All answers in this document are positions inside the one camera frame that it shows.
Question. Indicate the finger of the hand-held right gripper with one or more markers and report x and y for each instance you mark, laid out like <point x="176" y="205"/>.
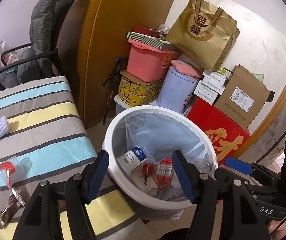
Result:
<point x="233" y="175"/>
<point x="239" y="166"/>

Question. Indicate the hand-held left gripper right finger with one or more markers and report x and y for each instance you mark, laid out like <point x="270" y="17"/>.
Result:
<point x="183" y="177"/>

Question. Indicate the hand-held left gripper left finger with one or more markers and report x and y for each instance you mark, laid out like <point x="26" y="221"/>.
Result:
<point x="99" y="173"/>

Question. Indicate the clear plastic bottle red label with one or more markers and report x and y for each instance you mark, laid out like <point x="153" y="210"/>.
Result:
<point x="161" y="170"/>

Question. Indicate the white bottle with blue label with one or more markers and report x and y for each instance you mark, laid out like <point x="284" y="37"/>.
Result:
<point x="133" y="158"/>

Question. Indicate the white trash bin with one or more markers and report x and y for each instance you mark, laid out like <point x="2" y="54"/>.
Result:
<point x="133" y="197"/>

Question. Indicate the blue bin liner bag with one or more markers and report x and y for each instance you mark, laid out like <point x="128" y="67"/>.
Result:
<point x="163" y="132"/>

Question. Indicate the brown snack wrapper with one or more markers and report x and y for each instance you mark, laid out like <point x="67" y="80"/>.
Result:
<point x="12" y="202"/>

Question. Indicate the clear packet with red cap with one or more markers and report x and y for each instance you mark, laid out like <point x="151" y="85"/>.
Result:
<point x="6" y="167"/>

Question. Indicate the person's right hand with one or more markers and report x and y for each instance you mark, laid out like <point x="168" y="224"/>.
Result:
<point x="280" y="231"/>

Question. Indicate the pink plastic stool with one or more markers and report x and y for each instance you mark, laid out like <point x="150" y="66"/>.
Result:
<point x="223" y="166"/>

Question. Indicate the large red box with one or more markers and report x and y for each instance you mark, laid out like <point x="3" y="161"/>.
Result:
<point x="208" y="120"/>

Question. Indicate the brown cardboard box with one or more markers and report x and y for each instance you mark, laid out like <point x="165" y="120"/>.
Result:
<point x="240" y="100"/>

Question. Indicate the white plastic storage box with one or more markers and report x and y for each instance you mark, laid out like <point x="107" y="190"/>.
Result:
<point x="120" y="107"/>

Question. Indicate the black trekking pole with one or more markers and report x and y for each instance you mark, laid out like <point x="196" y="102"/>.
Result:
<point x="111" y="90"/>

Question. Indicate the lilac container with pink lid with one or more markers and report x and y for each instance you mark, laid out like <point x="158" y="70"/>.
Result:
<point x="175" y="90"/>

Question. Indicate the yellow floral box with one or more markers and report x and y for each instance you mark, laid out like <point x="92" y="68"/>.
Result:
<point x="133" y="90"/>

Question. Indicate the green paper sheet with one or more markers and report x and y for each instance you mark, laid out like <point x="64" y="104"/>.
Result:
<point x="258" y="76"/>

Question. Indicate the pink plastic bin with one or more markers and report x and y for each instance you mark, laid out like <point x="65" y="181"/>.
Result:
<point x="145" y="65"/>

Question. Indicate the gold paper bag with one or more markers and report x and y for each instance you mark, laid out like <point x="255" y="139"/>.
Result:
<point x="203" y="37"/>

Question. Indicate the striped gift box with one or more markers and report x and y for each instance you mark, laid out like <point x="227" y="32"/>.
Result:
<point x="158" y="45"/>

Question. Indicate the small dark red box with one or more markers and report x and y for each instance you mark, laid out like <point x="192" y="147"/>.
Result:
<point x="145" y="32"/>

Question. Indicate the black chair with grey cushion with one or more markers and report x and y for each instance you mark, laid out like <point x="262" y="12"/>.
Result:
<point x="42" y="30"/>

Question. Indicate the wooden wardrobe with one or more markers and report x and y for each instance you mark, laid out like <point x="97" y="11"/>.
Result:
<point x="123" y="17"/>

